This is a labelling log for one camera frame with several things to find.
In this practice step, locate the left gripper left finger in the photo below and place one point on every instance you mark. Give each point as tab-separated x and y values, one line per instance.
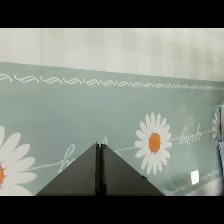
80	176

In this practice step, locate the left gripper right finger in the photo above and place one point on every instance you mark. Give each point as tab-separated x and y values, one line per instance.
123	178

